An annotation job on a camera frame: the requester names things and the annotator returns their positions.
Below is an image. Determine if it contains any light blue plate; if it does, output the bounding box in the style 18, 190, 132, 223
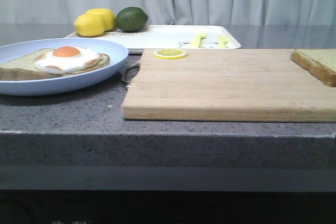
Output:
1, 38, 129, 96

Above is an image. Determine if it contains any bread slice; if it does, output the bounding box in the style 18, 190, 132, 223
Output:
290, 48, 335, 87
1, 48, 110, 81

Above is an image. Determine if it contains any white tray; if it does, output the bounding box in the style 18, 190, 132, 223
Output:
64, 25, 242, 54

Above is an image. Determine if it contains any lemon slice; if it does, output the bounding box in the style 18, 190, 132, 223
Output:
153, 48, 187, 59

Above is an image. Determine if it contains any yellow plastic fork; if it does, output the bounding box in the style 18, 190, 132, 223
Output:
190, 31, 206, 48

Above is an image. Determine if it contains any yellow plastic knife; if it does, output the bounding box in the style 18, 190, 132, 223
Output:
218, 35, 229, 48

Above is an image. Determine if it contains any wooden cutting board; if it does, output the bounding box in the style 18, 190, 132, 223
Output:
122, 49, 335, 122

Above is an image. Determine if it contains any green lime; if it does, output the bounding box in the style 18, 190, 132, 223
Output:
115, 7, 148, 33

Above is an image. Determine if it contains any rear yellow lemon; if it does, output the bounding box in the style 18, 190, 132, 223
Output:
86, 8, 115, 31

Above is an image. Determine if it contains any yellow lemon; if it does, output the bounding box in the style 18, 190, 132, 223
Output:
86, 8, 115, 31
74, 14, 105, 37

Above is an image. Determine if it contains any front yellow lemon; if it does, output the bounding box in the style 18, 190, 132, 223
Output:
74, 14, 105, 37

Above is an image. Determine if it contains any fried egg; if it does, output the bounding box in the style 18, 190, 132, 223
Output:
34, 46, 102, 74

